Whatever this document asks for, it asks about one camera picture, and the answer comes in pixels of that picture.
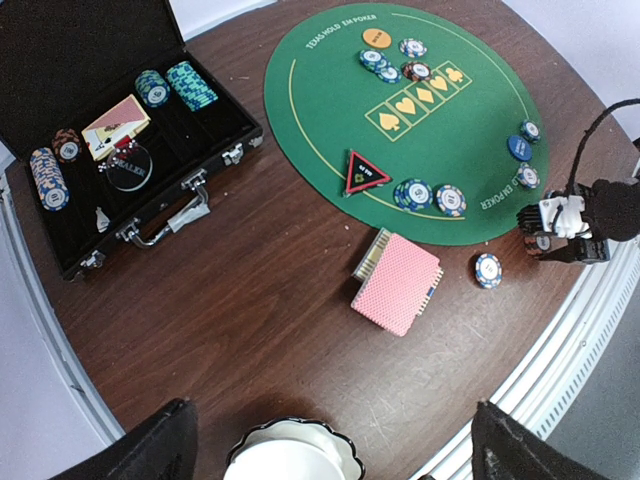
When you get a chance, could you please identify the black poker chip case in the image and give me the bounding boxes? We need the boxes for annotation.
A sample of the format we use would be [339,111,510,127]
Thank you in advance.
[1,1,263,280]

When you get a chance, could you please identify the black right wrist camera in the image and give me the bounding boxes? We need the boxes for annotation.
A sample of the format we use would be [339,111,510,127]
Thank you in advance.
[516,195,593,240]

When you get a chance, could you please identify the blue small blind button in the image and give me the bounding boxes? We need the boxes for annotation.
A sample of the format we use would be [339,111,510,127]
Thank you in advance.
[507,135,533,162]

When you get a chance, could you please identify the orange big blind button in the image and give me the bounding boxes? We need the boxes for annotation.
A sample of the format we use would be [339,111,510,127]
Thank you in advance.
[362,28,392,49]

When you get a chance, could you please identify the green round poker mat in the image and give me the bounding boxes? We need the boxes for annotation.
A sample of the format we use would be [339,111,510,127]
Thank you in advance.
[264,3,543,246]

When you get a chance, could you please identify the red triangular all-in marker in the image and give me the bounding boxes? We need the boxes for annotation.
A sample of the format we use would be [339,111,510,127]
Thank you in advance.
[343,150,392,197]

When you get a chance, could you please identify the black orange 100 chip row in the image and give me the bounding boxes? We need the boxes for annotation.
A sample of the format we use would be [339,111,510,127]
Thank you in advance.
[52,128,82,163]

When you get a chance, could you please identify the blue beige 10 chip row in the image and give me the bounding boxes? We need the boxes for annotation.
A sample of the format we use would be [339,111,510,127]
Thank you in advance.
[29,147,70,212]

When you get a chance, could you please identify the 50 chips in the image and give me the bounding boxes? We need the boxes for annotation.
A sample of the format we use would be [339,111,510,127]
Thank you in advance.
[359,49,402,84]

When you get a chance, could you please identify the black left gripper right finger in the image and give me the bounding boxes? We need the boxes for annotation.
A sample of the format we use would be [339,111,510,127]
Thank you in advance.
[471,400,605,480]

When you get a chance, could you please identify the blue green 50 chip row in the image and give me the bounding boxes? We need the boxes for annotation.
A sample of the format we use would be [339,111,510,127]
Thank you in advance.
[134,70,170,108]

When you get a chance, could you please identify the clear acrylic dealer button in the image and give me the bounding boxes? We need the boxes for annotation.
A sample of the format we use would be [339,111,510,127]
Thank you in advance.
[106,147,153,192]

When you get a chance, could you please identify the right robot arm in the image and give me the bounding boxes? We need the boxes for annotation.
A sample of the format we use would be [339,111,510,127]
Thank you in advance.
[524,175,639,265]

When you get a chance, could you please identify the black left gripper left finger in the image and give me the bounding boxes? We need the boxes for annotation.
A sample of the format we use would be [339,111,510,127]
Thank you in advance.
[55,398,198,479]

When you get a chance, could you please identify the white bowl stack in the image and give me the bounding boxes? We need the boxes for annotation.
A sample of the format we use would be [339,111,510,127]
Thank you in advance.
[224,417,366,480]

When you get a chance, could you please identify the teal blue chip row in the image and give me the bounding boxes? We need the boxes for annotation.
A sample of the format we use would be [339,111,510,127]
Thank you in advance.
[166,61,218,112]

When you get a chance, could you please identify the blue beige 10 chip stack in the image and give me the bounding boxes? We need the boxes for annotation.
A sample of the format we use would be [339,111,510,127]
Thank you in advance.
[475,253,502,289]

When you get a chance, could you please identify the boxed red card deck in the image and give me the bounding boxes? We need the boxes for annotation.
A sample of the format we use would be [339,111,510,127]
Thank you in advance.
[82,94,151,162]

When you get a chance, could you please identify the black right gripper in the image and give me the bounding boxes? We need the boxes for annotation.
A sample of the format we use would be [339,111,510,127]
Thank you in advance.
[537,238,611,264]

